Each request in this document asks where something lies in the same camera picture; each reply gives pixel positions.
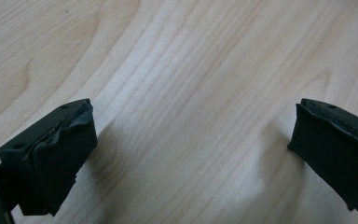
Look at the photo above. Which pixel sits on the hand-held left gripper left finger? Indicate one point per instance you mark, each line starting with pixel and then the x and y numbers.
pixel 49 161

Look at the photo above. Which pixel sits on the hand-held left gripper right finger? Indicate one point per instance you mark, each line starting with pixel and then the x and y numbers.
pixel 332 149

